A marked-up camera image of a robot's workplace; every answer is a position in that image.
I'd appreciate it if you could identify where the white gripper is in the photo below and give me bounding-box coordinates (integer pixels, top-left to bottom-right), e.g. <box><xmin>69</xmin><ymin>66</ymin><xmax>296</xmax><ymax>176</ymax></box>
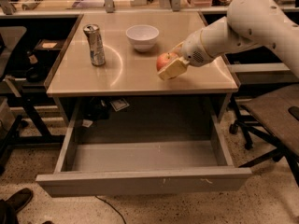
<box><xmin>157</xmin><ymin>30</ymin><xmax>214</xmax><ymax>80</ymax></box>

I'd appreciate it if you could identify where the red apple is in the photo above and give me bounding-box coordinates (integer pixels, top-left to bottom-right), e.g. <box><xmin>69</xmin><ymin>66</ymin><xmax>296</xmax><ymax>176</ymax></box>
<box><xmin>156</xmin><ymin>52</ymin><xmax>178</xmax><ymax>71</ymax></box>

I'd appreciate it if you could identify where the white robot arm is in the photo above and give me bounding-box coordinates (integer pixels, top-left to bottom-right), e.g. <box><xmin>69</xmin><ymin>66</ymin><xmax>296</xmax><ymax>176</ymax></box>
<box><xmin>156</xmin><ymin>0</ymin><xmax>299</xmax><ymax>80</ymax></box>

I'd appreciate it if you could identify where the open grey top drawer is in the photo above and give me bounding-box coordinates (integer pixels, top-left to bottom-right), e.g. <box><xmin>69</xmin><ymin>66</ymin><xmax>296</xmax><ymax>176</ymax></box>
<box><xmin>36</xmin><ymin>108</ymin><xmax>251</xmax><ymax>197</ymax></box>

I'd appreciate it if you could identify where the white ceramic bowl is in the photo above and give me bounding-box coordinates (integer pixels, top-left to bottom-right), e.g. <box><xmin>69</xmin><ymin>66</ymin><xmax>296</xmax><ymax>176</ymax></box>
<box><xmin>126</xmin><ymin>24</ymin><xmax>160</xmax><ymax>52</ymax></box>

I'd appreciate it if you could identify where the white paper tag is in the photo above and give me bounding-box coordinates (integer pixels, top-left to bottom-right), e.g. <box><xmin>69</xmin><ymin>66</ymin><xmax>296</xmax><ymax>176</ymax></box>
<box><xmin>110</xmin><ymin>98</ymin><xmax>129</xmax><ymax>112</ymax></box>

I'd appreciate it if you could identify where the silver blue drink can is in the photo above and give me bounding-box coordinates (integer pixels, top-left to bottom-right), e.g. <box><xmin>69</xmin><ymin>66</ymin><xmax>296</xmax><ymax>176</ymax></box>
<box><xmin>83</xmin><ymin>24</ymin><xmax>106</xmax><ymax>66</ymax></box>

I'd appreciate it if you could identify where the brown office chair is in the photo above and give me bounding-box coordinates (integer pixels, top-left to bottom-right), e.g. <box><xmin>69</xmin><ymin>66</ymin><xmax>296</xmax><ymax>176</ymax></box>
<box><xmin>229</xmin><ymin>84</ymin><xmax>299</xmax><ymax>185</ymax></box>

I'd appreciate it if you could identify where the black shoe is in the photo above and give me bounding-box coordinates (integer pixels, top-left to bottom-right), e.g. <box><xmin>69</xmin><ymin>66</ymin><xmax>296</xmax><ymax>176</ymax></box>
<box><xmin>6</xmin><ymin>188</ymin><xmax>33</xmax><ymax>213</ymax></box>

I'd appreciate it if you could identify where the black floor cable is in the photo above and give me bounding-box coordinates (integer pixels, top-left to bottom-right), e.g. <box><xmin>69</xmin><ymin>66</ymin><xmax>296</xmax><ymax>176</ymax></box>
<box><xmin>94</xmin><ymin>195</ymin><xmax>128</xmax><ymax>224</ymax></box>

